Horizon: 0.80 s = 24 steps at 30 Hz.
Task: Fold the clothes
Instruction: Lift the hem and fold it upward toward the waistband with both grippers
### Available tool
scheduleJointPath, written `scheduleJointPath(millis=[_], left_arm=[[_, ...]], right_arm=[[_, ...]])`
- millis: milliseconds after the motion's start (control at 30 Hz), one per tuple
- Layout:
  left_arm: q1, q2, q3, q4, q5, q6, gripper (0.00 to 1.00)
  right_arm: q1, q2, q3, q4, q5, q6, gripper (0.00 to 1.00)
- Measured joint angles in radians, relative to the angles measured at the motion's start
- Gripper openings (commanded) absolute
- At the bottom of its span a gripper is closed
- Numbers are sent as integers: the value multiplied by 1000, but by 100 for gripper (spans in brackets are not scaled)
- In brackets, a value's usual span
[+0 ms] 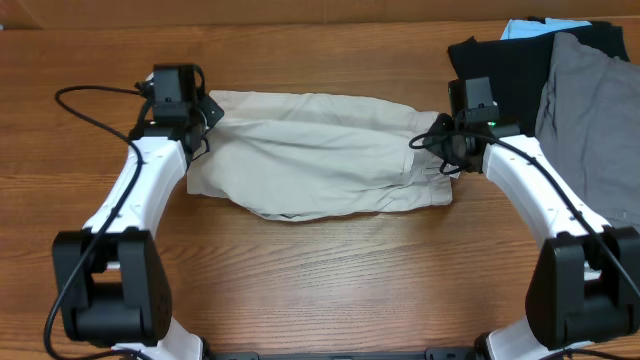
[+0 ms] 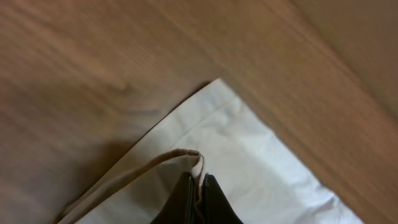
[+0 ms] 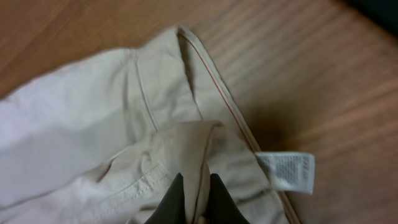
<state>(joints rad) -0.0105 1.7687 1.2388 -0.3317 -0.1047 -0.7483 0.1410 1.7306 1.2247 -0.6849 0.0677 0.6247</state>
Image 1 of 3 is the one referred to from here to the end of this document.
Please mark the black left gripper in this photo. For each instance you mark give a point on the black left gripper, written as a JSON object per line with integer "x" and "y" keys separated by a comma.
{"x": 211, "y": 112}

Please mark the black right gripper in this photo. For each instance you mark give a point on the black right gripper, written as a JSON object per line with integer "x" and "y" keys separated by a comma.
{"x": 439, "y": 126}

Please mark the beige khaki shorts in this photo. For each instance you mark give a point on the beige khaki shorts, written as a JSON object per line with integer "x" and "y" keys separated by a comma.
{"x": 301, "y": 157}

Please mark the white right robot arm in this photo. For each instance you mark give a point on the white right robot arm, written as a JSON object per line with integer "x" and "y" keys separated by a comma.
{"x": 585, "y": 285}

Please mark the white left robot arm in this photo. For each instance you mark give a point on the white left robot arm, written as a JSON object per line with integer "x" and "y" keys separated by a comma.
{"x": 113, "y": 291}

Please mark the black garment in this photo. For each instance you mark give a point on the black garment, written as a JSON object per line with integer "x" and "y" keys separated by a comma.
{"x": 518, "y": 69}

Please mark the light blue garment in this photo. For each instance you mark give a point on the light blue garment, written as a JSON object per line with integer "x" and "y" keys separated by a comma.
{"x": 518, "y": 29}

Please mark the grey garment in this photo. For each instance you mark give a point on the grey garment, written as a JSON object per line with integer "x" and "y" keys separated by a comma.
{"x": 588, "y": 127}

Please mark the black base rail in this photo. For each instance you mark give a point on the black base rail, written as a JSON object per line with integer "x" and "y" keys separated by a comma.
{"x": 340, "y": 355}

